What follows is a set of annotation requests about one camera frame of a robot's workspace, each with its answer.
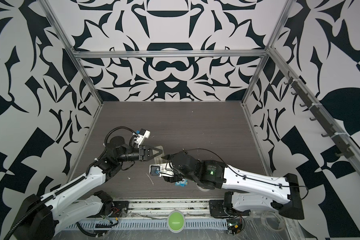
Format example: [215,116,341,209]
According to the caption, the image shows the blue owl figure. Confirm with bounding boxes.
[175,180,188,187]

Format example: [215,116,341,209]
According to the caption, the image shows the aluminium frame rail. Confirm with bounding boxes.
[73,50,266,59]

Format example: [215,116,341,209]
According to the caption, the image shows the slotted cable duct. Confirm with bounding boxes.
[80,219,228,231]

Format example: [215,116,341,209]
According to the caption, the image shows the green push button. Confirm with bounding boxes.
[167,210,186,233]

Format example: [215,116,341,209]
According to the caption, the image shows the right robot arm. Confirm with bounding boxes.
[150,151,305,220]

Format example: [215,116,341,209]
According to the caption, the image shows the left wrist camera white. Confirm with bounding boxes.
[135,129,151,147]

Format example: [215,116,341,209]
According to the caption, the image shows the small circuit board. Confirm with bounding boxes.
[227,219,243,235]

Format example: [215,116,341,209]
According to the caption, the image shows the white remote control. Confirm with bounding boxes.
[153,146,167,165]

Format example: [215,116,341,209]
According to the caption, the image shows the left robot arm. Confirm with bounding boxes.
[4,134,163,240]

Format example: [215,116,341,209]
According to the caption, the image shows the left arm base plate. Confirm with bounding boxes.
[94,201,129,218]

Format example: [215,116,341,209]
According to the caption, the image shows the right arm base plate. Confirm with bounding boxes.
[209,200,251,219]

